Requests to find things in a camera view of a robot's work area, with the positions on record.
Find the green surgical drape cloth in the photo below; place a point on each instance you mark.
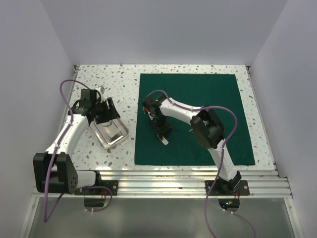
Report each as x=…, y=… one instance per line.
x=183, y=149

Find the white paper strip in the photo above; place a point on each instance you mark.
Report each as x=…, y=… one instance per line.
x=163, y=140
x=116, y=133

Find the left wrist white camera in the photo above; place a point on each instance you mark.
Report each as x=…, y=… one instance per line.
x=101, y=89

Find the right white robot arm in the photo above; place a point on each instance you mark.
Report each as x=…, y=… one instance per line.
x=207, y=128

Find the stainless steel tray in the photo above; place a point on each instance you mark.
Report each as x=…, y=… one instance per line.
x=102, y=133

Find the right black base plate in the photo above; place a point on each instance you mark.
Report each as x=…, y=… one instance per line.
x=223, y=188

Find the right white paper strip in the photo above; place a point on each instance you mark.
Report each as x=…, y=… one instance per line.
x=116, y=133

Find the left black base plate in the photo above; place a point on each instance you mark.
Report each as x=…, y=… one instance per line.
x=105, y=187

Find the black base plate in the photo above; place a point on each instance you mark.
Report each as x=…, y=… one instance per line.
x=105, y=187
x=223, y=188

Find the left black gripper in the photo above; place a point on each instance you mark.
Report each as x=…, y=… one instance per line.
x=110, y=113

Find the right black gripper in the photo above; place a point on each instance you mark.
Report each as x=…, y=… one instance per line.
x=167, y=129

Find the left white paper strip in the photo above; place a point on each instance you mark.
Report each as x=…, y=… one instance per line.
x=163, y=140

